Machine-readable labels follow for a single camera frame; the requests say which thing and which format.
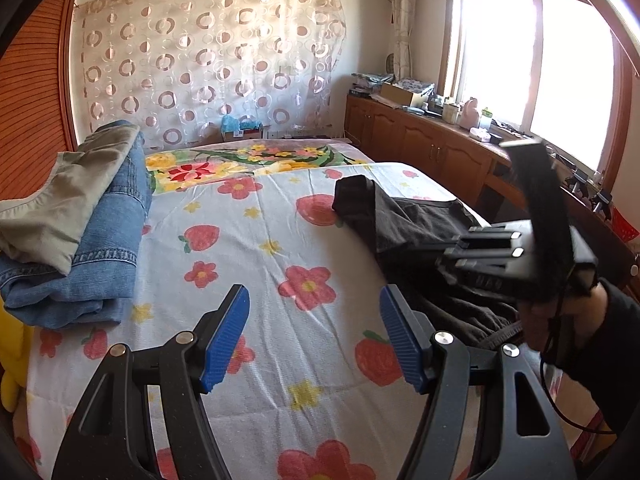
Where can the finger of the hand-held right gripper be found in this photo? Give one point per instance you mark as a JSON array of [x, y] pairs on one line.
[[485, 267], [495, 237]]

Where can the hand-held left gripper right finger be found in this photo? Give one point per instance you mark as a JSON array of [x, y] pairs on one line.
[[400, 340]]

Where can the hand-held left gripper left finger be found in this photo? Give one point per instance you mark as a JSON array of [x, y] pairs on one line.
[[227, 340]]

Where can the black pants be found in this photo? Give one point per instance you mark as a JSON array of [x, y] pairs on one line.
[[400, 220]]

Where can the person's right forearm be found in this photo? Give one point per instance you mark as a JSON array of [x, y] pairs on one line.
[[595, 350]]

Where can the khaki pants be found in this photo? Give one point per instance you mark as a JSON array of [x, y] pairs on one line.
[[65, 195]]

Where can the person's right hand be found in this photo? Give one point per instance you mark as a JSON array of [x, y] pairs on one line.
[[536, 325]]

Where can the strawberry print bedsheet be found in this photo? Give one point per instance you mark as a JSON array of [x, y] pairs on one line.
[[300, 320]]

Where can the red paper item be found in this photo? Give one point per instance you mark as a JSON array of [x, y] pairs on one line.
[[625, 225]]

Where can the pink figurine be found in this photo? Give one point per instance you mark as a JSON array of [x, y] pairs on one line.
[[470, 114]]

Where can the white container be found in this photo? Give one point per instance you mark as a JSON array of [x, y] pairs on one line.
[[451, 112]]

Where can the blue jeans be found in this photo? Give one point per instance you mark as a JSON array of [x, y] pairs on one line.
[[107, 255]]

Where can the wooden framed window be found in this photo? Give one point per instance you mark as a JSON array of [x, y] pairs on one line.
[[550, 60]]

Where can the cardboard box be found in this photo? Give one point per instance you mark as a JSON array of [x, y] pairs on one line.
[[400, 94]]

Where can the floral blanket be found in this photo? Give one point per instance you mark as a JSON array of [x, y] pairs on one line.
[[235, 160]]

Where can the yellow plush toy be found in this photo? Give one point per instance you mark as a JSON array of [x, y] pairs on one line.
[[12, 360]]

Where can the blue plastic bag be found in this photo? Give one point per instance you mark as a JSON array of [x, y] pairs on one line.
[[230, 124]]

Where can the patterned window curtain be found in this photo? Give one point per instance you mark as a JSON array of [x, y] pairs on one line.
[[402, 20]]

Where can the circle pattern sheer curtain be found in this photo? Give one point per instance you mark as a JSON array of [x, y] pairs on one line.
[[210, 60]]

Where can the wooden slatted wardrobe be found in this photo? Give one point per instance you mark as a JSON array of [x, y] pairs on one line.
[[35, 110]]

